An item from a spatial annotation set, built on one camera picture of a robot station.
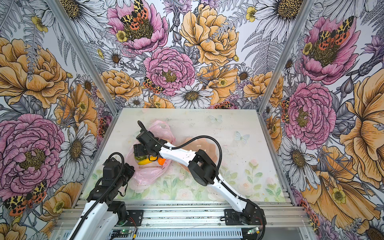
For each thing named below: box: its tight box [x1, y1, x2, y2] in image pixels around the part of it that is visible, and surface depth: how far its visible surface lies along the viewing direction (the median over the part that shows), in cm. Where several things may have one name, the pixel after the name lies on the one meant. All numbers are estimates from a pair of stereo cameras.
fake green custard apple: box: [134, 155, 148, 163], surface depth 93 cm
